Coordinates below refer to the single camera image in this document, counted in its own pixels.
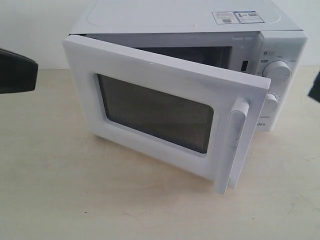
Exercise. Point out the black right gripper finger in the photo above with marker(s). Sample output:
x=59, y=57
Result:
x=314, y=92

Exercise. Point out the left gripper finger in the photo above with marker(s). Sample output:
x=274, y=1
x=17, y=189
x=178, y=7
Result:
x=18, y=73

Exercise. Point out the microwave door black window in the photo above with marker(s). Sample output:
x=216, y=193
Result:
x=174, y=101

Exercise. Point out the white microwave oven body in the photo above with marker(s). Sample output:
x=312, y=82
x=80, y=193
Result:
x=187, y=28

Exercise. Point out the white printed label sticker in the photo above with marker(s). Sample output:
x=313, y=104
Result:
x=236, y=17

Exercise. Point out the upper white control knob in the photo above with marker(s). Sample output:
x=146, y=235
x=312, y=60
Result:
x=278, y=71

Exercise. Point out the white control knob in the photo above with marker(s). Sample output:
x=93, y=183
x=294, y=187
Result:
x=271, y=102
x=278, y=71

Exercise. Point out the lower white control knob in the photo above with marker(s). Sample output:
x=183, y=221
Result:
x=271, y=102

